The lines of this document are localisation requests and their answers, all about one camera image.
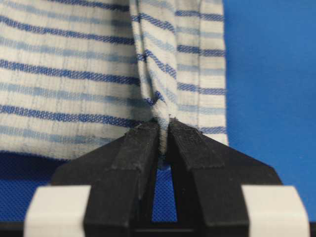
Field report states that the blue striped white towel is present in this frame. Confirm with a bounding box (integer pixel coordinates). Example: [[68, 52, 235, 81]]
[[0, 0, 228, 160]]

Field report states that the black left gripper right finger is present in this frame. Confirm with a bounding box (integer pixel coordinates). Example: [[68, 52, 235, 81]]
[[166, 118, 311, 237]]

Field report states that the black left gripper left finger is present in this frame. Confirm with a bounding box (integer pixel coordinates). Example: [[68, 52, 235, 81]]
[[24, 120, 160, 237]]

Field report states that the blue table cloth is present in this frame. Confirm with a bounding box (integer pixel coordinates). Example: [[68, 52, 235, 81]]
[[0, 0, 316, 222]]

